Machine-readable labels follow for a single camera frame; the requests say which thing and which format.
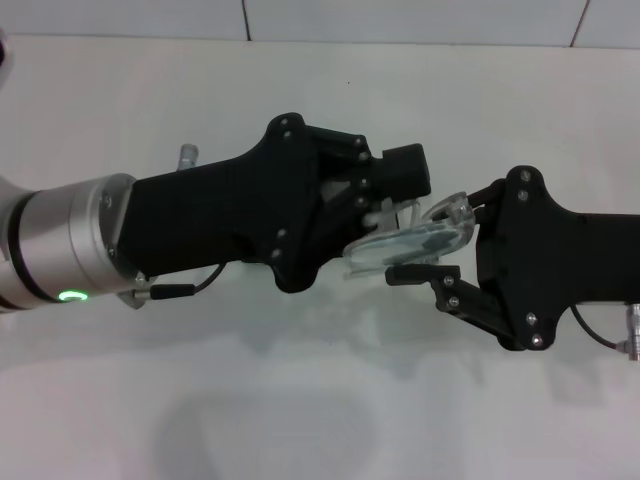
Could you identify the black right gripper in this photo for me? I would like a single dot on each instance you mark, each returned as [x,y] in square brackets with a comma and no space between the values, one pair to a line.
[550,260]

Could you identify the silver connector plug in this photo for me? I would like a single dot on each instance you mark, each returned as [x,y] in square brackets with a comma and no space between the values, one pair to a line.
[634,314]
[188,156]

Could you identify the clear white glasses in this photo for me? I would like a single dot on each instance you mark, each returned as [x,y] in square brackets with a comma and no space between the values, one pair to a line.
[450,215]

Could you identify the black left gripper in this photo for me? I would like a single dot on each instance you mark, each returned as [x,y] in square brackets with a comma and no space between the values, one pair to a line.
[225,215]

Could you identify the silver left connector plug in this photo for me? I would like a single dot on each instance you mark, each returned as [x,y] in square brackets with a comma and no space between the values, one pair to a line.
[188,156]

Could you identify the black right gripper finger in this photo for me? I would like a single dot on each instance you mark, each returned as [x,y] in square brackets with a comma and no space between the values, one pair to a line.
[407,185]
[400,159]

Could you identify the silver right connector plug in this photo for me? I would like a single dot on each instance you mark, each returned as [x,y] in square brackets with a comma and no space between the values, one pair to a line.
[634,314]

